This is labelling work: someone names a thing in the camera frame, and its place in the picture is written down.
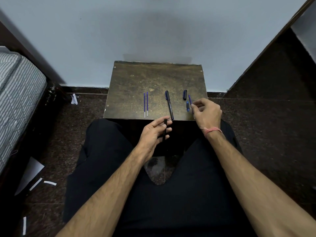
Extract person's right hand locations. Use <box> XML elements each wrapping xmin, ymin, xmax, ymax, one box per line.
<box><xmin>191</xmin><ymin>98</ymin><xmax>223</xmax><ymax>134</ymax></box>

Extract person's left hand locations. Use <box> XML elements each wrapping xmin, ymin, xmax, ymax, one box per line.
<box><xmin>137</xmin><ymin>117</ymin><xmax>173</xmax><ymax>162</ymax></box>

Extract person's right forearm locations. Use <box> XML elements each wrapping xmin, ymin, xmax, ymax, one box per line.
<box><xmin>205</xmin><ymin>131</ymin><xmax>316</xmax><ymax>237</ymax></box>

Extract person's left forearm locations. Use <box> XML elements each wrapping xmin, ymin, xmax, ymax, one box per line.
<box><xmin>55</xmin><ymin>149</ymin><xmax>155</xmax><ymax>237</ymax></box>

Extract black capped pen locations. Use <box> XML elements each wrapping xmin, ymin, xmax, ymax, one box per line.
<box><xmin>165</xmin><ymin>90</ymin><xmax>174</xmax><ymax>120</ymax></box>

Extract pink thread wristband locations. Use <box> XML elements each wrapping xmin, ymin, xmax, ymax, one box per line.
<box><xmin>199</xmin><ymin>127</ymin><xmax>223</xmax><ymax>138</ymax></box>

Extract black trousers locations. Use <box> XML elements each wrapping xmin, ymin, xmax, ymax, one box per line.
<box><xmin>63</xmin><ymin>118</ymin><xmax>258</xmax><ymax>237</ymax></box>

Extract dark wooden door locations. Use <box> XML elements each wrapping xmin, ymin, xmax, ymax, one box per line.
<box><xmin>223</xmin><ymin>0</ymin><xmax>316</xmax><ymax>99</ymax></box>

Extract white paper sheet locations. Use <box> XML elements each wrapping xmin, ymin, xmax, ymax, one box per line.
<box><xmin>14</xmin><ymin>157</ymin><xmax>45</xmax><ymax>196</ymax></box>

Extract grey striped mattress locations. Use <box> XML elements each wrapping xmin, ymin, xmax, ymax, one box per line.
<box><xmin>0</xmin><ymin>51</ymin><xmax>48</xmax><ymax>174</ymax></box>

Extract dark wooden bed frame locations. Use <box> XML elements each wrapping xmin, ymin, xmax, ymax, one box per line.
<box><xmin>0</xmin><ymin>10</ymin><xmax>71</xmax><ymax>237</ymax></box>

